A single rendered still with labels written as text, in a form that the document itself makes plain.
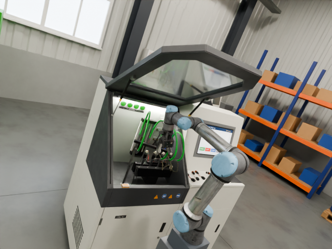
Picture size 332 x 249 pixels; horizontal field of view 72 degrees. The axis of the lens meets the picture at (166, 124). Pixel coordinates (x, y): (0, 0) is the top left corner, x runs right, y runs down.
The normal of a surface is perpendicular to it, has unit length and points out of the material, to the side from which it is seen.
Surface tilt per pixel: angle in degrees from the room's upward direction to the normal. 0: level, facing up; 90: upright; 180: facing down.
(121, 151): 90
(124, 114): 90
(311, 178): 90
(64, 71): 90
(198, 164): 76
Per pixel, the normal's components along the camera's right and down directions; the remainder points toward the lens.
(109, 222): 0.45, 0.41
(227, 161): -0.66, -0.17
